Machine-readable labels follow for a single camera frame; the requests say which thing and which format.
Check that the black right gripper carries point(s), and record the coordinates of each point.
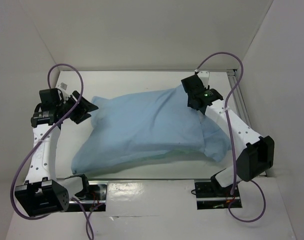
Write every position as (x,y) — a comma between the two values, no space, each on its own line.
(191,88)

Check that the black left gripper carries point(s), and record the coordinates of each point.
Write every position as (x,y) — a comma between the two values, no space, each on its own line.
(83,106)

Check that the light blue pillowcase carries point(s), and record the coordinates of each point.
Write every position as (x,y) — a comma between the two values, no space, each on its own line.
(147,126)

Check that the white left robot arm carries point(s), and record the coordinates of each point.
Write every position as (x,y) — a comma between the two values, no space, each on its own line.
(42,192)

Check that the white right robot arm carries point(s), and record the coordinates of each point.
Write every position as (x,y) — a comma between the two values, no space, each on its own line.
(218,112)

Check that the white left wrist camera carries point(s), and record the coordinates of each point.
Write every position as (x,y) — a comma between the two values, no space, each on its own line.
(62,90)

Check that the aluminium side rail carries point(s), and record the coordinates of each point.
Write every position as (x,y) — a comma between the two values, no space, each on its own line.
(242,105)

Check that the aluminium table edge rail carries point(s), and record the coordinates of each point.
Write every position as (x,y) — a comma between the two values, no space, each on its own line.
(148,179)

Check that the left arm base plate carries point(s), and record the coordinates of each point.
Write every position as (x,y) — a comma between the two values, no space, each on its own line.
(94,200)

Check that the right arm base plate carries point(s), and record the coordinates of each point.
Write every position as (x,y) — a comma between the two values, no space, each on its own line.
(209,197)

